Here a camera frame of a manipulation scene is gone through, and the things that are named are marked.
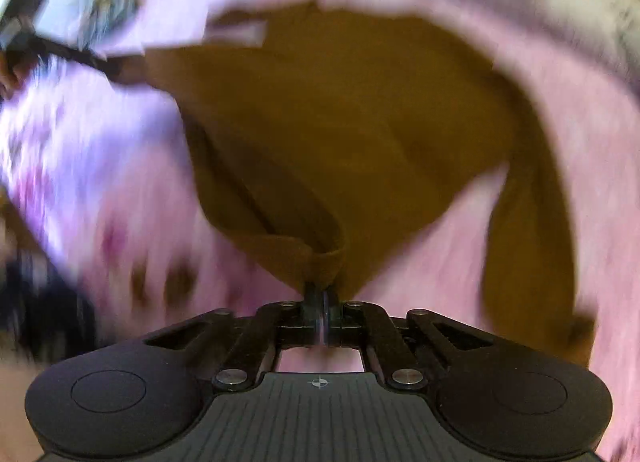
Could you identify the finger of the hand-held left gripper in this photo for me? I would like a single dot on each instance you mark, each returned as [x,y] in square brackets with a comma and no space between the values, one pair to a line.
[85,57]

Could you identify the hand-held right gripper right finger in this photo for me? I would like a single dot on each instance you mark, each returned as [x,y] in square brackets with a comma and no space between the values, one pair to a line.
[331,303]

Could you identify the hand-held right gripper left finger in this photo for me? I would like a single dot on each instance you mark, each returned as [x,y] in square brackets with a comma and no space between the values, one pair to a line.
[314,302]

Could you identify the pink rose blanket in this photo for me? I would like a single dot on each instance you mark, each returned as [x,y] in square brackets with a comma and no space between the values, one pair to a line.
[575,181]

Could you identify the dark cloth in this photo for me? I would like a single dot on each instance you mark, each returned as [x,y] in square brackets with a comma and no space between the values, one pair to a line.
[45,302]

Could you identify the brown pants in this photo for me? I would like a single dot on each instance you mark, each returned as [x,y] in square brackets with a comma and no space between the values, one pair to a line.
[350,141]

